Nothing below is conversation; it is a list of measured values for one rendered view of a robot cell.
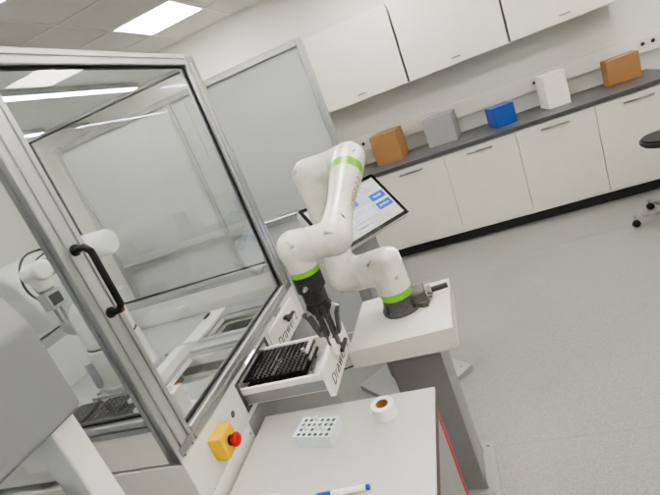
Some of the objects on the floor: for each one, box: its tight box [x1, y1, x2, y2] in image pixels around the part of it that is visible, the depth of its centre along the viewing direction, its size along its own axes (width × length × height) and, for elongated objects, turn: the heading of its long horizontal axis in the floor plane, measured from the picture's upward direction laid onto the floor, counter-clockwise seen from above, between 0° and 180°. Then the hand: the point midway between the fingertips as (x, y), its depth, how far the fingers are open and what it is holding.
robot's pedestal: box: [389, 351, 502, 495], centre depth 184 cm, size 30×30×76 cm
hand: (335, 344), depth 145 cm, fingers closed, pressing on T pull
